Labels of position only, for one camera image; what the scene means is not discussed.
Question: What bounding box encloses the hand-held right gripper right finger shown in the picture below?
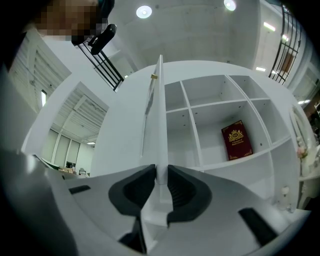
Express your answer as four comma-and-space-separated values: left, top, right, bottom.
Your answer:
166, 164, 213, 227

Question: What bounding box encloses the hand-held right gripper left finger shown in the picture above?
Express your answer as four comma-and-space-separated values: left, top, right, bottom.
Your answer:
108, 164, 158, 217

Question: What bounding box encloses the white cabinet door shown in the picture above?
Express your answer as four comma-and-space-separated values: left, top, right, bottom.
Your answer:
141, 54, 173, 227

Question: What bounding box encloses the white open shelf cabinet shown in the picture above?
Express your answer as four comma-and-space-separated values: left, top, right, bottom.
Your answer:
91, 59, 301, 213

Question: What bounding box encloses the dark red hardcover book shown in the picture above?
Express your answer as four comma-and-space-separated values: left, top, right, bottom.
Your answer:
220, 119, 254, 162

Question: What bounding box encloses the white dressing table with mirror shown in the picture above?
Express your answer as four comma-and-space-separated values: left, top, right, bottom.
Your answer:
289, 104, 320, 211

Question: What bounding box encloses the black metal railing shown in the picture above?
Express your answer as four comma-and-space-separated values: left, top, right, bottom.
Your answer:
77, 42, 125, 92

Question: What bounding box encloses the black metal grille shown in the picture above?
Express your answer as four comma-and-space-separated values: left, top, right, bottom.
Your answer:
268, 4, 303, 86

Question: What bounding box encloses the person's head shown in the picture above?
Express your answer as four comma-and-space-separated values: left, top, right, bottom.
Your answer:
32, 0, 116, 46

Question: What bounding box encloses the round ceiling lamp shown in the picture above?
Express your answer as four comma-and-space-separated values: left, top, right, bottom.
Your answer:
135, 5, 153, 19
223, 0, 237, 12

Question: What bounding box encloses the black head-worn camera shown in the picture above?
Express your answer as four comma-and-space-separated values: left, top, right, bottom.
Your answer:
87, 23, 118, 56

